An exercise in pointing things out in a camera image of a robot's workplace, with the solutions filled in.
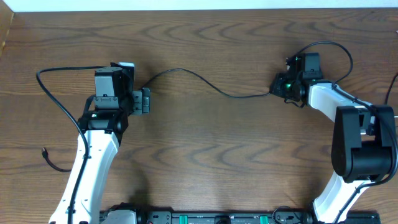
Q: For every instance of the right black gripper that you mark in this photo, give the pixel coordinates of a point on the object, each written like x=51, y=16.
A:
x=275, y=86

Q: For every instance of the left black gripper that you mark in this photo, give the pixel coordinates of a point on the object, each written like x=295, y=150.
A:
x=142, y=102

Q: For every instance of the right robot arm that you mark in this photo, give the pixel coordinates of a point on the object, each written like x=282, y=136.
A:
x=364, y=144

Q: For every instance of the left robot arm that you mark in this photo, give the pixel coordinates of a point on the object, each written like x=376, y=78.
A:
x=102, y=124

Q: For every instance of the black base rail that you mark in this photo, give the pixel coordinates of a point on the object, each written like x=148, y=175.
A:
x=130, y=213

